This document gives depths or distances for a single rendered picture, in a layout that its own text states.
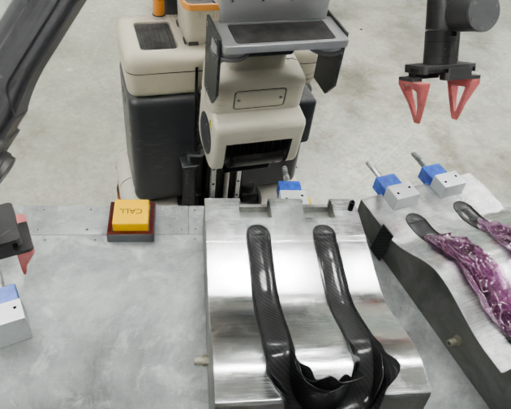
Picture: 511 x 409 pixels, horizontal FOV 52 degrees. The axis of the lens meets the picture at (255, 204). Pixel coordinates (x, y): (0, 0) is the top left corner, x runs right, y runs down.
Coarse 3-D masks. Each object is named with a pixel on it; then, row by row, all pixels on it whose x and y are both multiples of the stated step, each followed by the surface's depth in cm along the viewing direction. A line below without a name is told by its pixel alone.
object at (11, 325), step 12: (0, 276) 80; (0, 288) 78; (12, 288) 78; (0, 300) 76; (12, 300) 75; (0, 312) 74; (12, 312) 74; (24, 312) 76; (0, 324) 72; (12, 324) 73; (24, 324) 74; (0, 336) 74; (12, 336) 75; (24, 336) 76
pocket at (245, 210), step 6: (240, 204) 90; (246, 204) 90; (252, 204) 91; (258, 204) 91; (264, 204) 91; (240, 210) 91; (246, 210) 91; (252, 210) 91; (258, 210) 91; (264, 210) 91; (270, 210) 88; (240, 216) 90; (246, 216) 90; (252, 216) 90; (258, 216) 91; (264, 216) 91; (270, 216) 88
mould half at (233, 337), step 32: (224, 224) 85; (256, 224) 86; (288, 224) 86; (320, 224) 87; (352, 224) 88; (224, 256) 81; (288, 256) 82; (352, 256) 83; (224, 288) 77; (288, 288) 78; (320, 288) 79; (352, 288) 79; (224, 320) 71; (288, 320) 72; (320, 320) 72; (384, 320) 73; (224, 352) 64; (256, 352) 65; (320, 352) 66; (416, 352) 67; (224, 384) 61; (256, 384) 62; (416, 384) 64
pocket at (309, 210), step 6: (306, 204) 92; (312, 204) 92; (318, 204) 92; (324, 204) 92; (330, 204) 91; (306, 210) 92; (312, 210) 92; (318, 210) 92; (324, 210) 93; (330, 210) 91; (306, 216) 92; (312, 216) 92; (318, 216) 92; (324, 216) 92; (330, 216) 91
